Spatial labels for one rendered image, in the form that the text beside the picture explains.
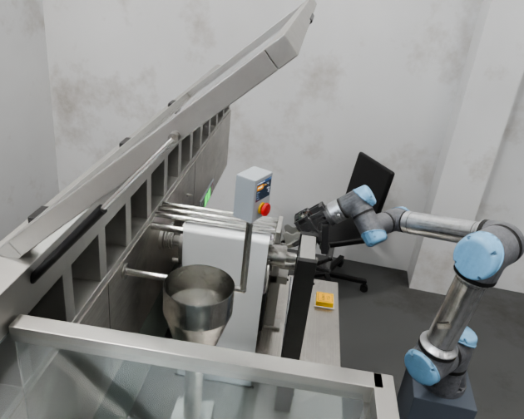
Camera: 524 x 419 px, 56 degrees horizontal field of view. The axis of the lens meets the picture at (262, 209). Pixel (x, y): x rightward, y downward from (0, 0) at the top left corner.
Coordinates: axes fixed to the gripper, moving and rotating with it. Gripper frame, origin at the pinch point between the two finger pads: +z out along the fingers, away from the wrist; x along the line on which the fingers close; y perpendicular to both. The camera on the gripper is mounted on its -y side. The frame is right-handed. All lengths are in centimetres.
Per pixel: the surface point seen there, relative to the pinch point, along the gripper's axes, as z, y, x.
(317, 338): 8.3, -35.9, 7.4
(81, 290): 16, 43, 71
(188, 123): -33, 61, 90
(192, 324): -6, 29, 79
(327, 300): 4.3, -36.2, -13.8
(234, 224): -3.7, 26.4, 32.1
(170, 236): 17.7, 31.5, 27.1
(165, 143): -29, 61, 92
